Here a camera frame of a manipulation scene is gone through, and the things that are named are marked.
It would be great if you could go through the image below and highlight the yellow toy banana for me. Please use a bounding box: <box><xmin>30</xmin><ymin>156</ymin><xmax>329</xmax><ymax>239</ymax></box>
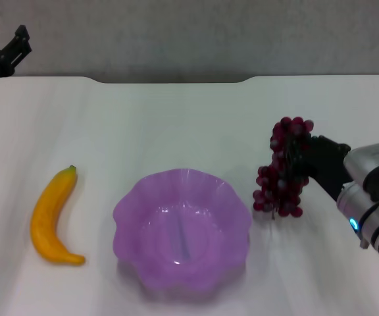
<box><xmin>30</xmin><ymin>165</ymin><xmax>86</xmax><ymax>266</ymax></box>

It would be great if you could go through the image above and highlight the purple scalloped plastic bowl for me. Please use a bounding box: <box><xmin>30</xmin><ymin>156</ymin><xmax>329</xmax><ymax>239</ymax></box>
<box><xmin>113</xmin><ymin>168</ymin><xmax>253</xmax><ymax>295</ymax></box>

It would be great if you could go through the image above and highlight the dark red grape bunch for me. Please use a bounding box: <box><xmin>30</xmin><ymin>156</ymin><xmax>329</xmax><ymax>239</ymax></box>
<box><xmin>252</xmin><ymin>116</ymin><xmax>315</xmax><ymax>218</ymax></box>

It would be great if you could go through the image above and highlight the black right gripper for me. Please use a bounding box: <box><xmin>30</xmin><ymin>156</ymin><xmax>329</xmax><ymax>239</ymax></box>
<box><xmin>303</xmin><ymin>134</ymin><xmax>354</xmax><ymax>201</ymax></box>

